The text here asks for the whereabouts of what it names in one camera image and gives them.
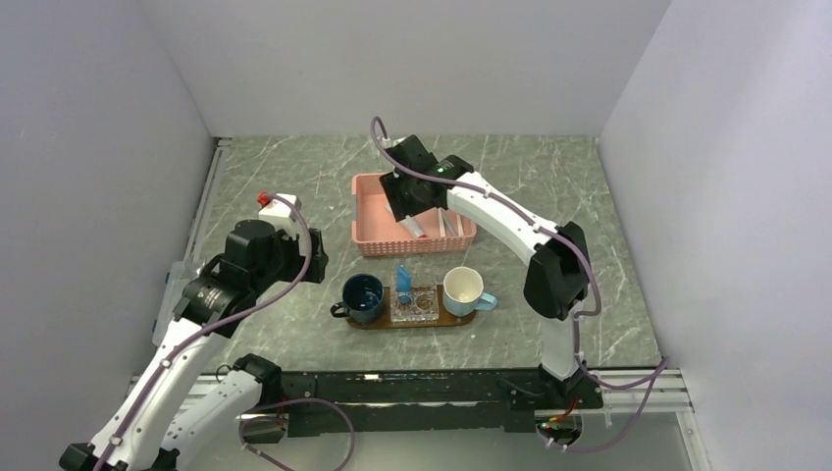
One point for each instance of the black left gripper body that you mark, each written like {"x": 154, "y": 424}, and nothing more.
{"x": 287, "y": 260}

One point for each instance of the dark navy mug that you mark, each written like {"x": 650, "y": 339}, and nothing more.
{"x": 362, "y": 300}

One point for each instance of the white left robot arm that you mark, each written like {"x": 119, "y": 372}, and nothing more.
{"x": 146, "y": 433}

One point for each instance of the white and light-blue mug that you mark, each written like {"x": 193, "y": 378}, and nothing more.
{"x": 463, "y": 292}

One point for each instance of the silver toothpaste tube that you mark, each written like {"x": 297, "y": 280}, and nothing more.
{"x": 412, "y": 227}

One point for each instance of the clear textured glass dish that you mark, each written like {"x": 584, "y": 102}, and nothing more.
{"x": 420, "y": 306}

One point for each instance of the blue toothpaste tube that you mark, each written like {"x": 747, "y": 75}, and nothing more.
{"x": 403, "y": 285}

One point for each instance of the clear plastic screw box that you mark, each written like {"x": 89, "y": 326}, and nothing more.
{"x": 180, "y": 274}

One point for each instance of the oval wooden tray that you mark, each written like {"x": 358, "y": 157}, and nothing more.
{"x": 384, "y": 323}

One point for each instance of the pink perforated plastic basket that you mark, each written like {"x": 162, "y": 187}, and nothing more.
{"x": 376, "y": 232}

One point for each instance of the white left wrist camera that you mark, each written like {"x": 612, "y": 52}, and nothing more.
{"x": 277, "y": 214}

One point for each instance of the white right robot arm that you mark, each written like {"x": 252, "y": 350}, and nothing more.
{"x": 558, "y": 275}

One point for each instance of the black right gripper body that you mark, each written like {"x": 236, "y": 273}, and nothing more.
{"x": 402, "y": 196}

